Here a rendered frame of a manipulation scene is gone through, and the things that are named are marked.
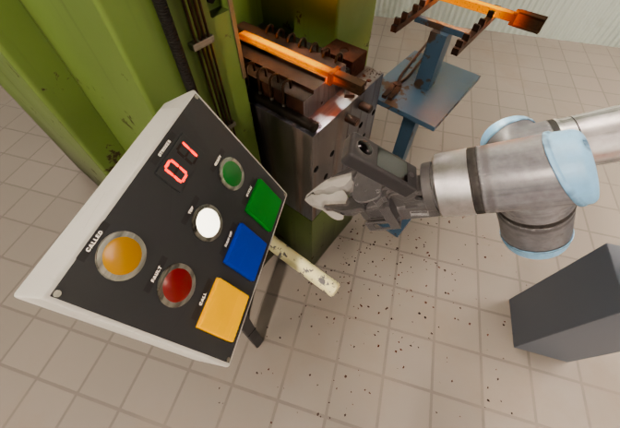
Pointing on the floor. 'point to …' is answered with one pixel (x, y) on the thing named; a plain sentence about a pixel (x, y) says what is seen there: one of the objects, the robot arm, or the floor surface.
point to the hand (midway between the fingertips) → (310, 195)
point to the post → (251, 332)
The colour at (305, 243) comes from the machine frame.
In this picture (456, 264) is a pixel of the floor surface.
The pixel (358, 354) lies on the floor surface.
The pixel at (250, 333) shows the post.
